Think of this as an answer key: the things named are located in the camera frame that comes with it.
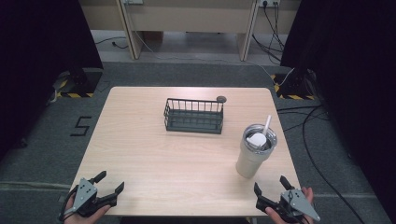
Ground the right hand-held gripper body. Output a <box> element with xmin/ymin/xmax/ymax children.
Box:
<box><xmin>255</xmin><ymin>189</ymin><xmax>322</xmax><ymax>224</ymax></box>

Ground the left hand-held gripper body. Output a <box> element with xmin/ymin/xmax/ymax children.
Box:
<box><xmin>71</xmin><ymin>177</ymin><xmax>119</xmax><ymax>218</ymax></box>

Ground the white tumbler cup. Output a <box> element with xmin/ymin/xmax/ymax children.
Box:
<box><xmin>234</xmin><ymin>123</ymin><xmax>278</xmax><ymax>180</ymax></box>

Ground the dark green wire basket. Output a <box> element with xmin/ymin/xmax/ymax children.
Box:
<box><xmin>163</xmin><ymin>97</ymin><xmax>225</xmax><ymax>135</ymax></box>

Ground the person's right hand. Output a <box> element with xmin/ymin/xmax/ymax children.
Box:
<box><xmin>264</xmin><ymin>186</ymin><xmax>316</xmax><ymax>224</ymax></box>

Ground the person's left hand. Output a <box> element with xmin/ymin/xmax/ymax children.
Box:
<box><xmin>64</xmin><ymin>194</ymin><xmax>112</xmax><ymax>224</ymax></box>

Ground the white straw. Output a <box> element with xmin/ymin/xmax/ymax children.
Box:
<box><xmin>262</xmin><ymin>114</ymin><xmax>273</xmax><ymax>136</ymax></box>

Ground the black stand base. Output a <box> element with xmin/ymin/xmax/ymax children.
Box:
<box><xmin>55</xmin><ymin>67</ymin><xmax>105</xmax><ymax>99</ymax></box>
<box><xmin>271</xmin><ymin>72</ymin><xmax>318</xmax><ymax>102</ymax></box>

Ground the black curtain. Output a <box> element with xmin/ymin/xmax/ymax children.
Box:
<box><xmin>0</xmin><ymin>0</ymin><xmax>105</xmax><ymax>161</ymax></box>
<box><xmin>279</xmin><ymin>0</ymin><xmax>396</xmax><ymax>223</ymax></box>

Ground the beige wooden desk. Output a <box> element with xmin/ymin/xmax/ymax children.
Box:
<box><xmin>78</xmin><ymin>0</ymin><xmax>303</xmax><ymax>63</ymax></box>

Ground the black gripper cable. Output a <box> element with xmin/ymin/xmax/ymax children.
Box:
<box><xmin>58</xmin><ymin>184</ymin><xmax>79</xmax><ymax>222</ymax></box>

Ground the black floor cable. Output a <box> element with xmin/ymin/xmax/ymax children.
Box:
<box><xmin>275</xmin><ymin>104</ymin><xmax>367</xmax><ymax>224</ymax></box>

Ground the short black cable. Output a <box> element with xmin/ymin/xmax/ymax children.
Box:
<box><xmin>93</xmin><ymin>35</ymin><xmax>129</xmax><ymax>50</ymax></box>

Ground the bundle of black hanging cables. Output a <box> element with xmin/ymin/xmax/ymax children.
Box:
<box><xmin>251</xmin><ymin>2</ymin><xmax>287</xmax><ymax>63</ymax></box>

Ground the white wall socket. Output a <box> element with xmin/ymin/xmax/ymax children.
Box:
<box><xmin>257</xmin><ymin>0</ymin><xmax>282</xmax><ymax>8</ymax></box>

